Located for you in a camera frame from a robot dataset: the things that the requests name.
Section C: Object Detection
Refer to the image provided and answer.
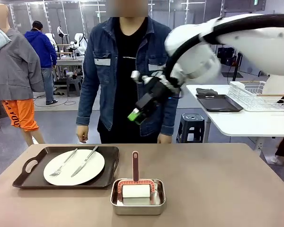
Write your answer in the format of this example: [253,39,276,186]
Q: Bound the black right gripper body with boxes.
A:
[135,79,180,117]

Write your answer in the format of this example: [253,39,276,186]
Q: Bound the person's right forearm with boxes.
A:
[76,93,99,127]

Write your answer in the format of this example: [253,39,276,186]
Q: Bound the person's left forearm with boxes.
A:
[160,99,179,137]

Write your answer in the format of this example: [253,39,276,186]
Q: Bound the black floor stand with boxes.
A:
[227,52,244,82]

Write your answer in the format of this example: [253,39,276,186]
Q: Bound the person's left hand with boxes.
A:
[157,133,172,144]

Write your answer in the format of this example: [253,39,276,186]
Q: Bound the person's right hand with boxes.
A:
[76,124,89,144]

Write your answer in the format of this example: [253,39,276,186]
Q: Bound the person in denim jacket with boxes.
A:
[76,0,179,144]

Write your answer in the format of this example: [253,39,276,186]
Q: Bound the grey plastic stool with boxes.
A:
[176,113,205,144]

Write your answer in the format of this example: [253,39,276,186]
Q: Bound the dark folded cloth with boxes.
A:
[195,87,219,96]

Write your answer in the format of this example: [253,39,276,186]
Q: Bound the black baking tray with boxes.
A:
[195,94,244,113]

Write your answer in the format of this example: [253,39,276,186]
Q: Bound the dark background stool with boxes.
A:
[66,77,83,97]

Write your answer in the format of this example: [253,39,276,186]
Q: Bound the white round dinner plate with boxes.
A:
[43,148,106,186]

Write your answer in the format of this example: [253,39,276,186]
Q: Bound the silver table knife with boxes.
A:
[71,145,99,178]

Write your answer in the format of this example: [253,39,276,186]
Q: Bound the black equipment boxes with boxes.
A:
[217,47,235,66]

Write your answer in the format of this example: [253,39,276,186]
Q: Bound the background workbench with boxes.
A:
[55,42,85,79]

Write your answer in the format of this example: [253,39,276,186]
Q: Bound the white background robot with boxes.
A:
[74,33,88,57]
[45,33,59,52]

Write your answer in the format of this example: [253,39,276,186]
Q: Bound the rectangular steel container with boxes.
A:
[110,178,166,216]

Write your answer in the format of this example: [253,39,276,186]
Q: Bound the silver fork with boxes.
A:
[49,148,78,177]

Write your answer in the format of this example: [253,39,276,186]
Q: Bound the white side table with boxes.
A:
[186,84,284,152]

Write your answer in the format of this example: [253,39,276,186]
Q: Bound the person in blue hoodie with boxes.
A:
[24,20,58,106]

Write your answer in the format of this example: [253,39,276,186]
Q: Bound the white plate in rack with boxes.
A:
[262,75,284,96]

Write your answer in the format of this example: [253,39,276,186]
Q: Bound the figure grey jacket orange shorts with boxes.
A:
[0,3,46,147]

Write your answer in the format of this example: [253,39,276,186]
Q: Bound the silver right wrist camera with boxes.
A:
[131,70,157,85]

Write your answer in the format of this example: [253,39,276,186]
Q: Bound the pink handled lint roller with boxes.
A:
[117,150,156,206]

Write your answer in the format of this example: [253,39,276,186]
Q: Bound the white wire dish rack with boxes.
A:
[228,80,284,112]

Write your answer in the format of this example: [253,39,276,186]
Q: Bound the black cable conduit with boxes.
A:
[165,13,284,79]

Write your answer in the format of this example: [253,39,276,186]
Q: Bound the dark brown handled serving tray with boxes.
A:
[12,146,120,190]

